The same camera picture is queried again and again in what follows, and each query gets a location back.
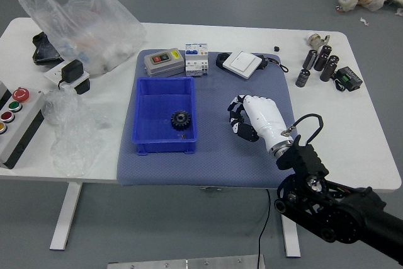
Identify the white wall switch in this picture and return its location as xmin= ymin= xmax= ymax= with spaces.
xmin=222 ymin=50 xmax=264 ymax=80

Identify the black power adapter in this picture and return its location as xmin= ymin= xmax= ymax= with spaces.
xmin=57 ymin=59 xmax=85 ymax=90

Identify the black round-ended device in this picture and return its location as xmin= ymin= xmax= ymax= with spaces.
xmin=215 ymin=52 xmax=232 ymax=69

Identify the silver white lamp socket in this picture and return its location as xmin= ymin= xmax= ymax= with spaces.
xmin=307 ymin=33 xmax=331 ymax=49

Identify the white circuit breaker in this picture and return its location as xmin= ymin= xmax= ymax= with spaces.
xmin=184 ymin=43 xmax=210 ymax=77

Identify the big black gear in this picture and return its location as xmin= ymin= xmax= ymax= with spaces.
xmin=170 ymin=110 xmax=193 ymax=132

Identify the white table leg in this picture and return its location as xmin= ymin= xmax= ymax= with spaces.
xmin=49 ymin=183 xmax=83 ymax=250
xmin=279 ymin=214 xmax=302 ymax=257

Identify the blue plastic box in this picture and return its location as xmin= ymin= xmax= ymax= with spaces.
xmin=131 ymin=76 xmax=199 ymax=156

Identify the grey push button switch box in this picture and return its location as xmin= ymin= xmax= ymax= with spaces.
xmin=144 ymin=48 xmax=185 ymax=77

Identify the black block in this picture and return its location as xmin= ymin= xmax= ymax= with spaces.
xmin=74 ymin=78 xmax=91 ymax=95

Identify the black power cable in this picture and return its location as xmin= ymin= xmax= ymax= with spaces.
xmin=258 ymin=188 xmax=272 ymax=269

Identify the black module with green display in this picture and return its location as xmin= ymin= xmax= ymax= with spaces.
xmin=332 ymin=66 xmax=363 ymax=93

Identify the thin black cable with connector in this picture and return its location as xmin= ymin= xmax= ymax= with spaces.
xmin=261 ymin=55 xmax=289 ymax=73

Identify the large clear plastic bag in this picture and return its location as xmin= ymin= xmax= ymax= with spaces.
xmin=14 ymin=0 xmax=148 ymax=77

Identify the white socket plate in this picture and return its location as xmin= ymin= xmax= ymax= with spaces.
xmin=43 ymin=60 xmax=91 ymax=89

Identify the crumpled clear plastic wrap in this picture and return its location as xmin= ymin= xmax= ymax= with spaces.
xmin=43 ymin=88 xmax=125 ymax=178

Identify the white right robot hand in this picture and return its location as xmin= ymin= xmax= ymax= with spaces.
xmin=227 ymin=93 xmax=296 ymax=154

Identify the blue-grey mat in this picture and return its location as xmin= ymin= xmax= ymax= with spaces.
xmin=116 ymin=49 xmax=295 ymax=188

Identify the grey control button box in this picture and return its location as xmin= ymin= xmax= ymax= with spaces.
xmin=0 ymin=80 xmax=47 ymax=169

